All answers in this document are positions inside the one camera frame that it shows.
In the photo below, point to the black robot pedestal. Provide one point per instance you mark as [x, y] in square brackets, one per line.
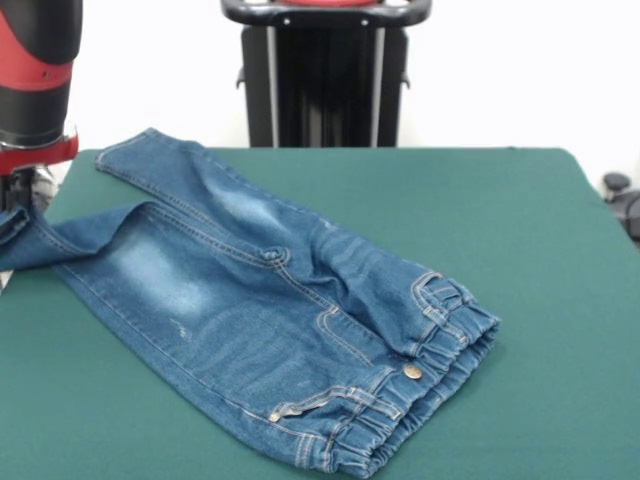
[325, 75]

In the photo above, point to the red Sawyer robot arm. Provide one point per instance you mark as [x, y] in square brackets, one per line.
[35, 65]

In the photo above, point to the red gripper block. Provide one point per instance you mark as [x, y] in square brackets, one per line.
[40, 152]

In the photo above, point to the dark green table cloth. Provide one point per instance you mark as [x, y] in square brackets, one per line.
[500, 250]

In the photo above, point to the blue denim jeans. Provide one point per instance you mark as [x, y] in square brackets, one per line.
[275, 325]

